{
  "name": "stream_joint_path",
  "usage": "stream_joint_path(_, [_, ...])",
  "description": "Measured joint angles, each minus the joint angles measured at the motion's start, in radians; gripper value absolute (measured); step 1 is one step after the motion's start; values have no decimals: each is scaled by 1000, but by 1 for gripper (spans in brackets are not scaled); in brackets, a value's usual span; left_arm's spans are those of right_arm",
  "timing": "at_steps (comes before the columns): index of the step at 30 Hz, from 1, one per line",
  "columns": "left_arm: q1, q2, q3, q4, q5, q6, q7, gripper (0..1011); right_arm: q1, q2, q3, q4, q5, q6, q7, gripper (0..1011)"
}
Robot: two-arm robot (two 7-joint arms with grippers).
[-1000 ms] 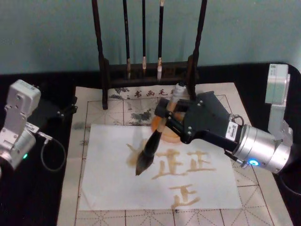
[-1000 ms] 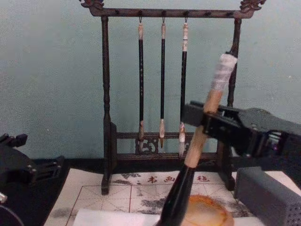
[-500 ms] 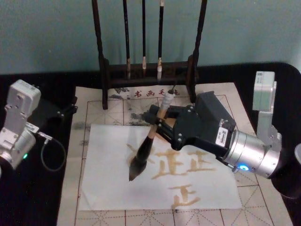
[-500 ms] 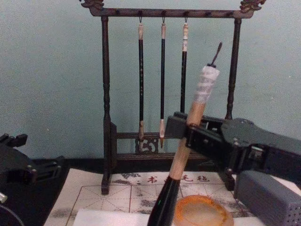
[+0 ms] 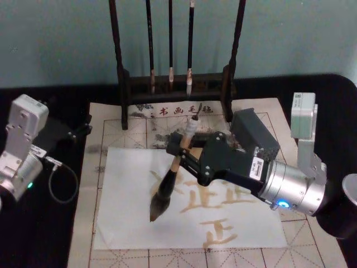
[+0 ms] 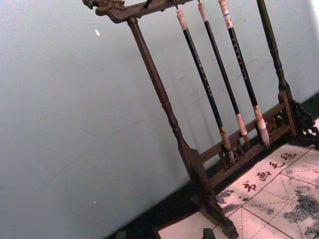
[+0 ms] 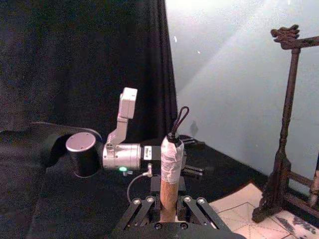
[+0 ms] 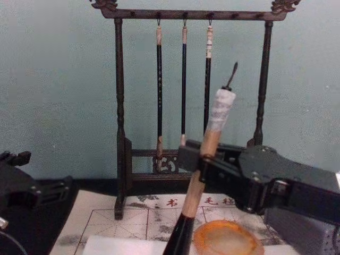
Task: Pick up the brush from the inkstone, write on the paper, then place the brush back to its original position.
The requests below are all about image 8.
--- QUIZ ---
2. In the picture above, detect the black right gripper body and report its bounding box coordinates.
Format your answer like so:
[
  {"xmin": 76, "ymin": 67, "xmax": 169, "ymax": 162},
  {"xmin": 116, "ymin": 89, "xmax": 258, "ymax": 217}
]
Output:
[{"xmin": 237, "ymin": 145, "xmax": 340, "ymax": 225}]

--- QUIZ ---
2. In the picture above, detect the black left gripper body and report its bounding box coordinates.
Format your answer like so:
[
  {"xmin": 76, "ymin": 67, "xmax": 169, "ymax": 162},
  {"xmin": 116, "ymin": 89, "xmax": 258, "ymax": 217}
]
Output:
[{"xmin": 0, "ymin": 160, "xmax": 40, "ymax": 211}]

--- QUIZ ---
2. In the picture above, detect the large brush with white handle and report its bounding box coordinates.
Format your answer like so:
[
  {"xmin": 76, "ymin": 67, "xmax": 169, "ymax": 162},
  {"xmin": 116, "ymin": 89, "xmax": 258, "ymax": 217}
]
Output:
[{"xmin": 161, "ymin": 61, "xmax": 239, "ymax": 255}]

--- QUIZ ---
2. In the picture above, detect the black table cloth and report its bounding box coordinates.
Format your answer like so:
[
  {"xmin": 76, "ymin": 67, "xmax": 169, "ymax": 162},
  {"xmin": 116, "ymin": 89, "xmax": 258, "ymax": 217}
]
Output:
[{"xmin": 0, "ymin": 177, "xmax": 117, "ymax": 255}]

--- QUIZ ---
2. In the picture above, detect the thin black brush, white tip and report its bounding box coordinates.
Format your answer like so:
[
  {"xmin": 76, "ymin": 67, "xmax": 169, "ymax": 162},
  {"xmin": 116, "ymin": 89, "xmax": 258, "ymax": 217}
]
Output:
[{"xmin": 180, "ymin": 19, "xmax": 189, "ymax": 147}]

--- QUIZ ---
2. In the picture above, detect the white gridded calligraphy felt mat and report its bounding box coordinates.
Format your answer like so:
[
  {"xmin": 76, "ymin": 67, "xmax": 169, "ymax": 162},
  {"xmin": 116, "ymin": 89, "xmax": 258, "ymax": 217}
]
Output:
[{"xmin": 49, "ymin": 190, "xmax": 293, "ymax": 255}]

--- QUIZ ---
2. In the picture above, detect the round orange ink dish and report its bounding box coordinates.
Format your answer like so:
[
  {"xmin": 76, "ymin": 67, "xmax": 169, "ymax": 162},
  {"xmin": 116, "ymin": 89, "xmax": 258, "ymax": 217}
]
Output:
[{"xmin": 193, "ymin": 219, "xmax": 266, "ymax": 255}]

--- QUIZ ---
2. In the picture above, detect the thin black brush, tan tip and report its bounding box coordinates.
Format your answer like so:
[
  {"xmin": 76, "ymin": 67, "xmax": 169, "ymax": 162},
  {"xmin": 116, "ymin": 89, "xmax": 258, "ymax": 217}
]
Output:
[{"xmin": 155, "ymin": 19, "xmax": 164, "ymax": 172}]

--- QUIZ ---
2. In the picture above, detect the black brush with white collar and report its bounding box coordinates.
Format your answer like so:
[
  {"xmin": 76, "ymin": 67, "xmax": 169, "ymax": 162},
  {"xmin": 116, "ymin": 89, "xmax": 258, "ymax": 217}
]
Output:
[{"xmin": 202, "ymin": 19, "xmax": 215, "ymax": 133}]

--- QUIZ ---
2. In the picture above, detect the dark wooden brush rack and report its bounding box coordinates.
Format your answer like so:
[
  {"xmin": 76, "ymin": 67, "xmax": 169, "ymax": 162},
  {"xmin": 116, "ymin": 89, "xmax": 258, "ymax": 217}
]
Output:
[{"xmin": 89, "ymin": 0, "xmax": 302, "ymax": 220}]

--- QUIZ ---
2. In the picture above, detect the white paper sheet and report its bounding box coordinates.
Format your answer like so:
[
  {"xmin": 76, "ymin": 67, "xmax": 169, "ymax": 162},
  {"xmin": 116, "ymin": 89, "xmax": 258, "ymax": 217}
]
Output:
[{"xmin": 82, "ymin": 234, "xmax": 301, "ymax": 255}]

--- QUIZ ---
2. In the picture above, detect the pale wall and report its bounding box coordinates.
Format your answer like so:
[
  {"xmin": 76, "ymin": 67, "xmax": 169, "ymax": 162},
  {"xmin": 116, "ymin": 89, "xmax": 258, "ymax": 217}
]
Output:
[{"xmin": 0, "ymin": 0, "xmax": 340, "ymax": 186}]

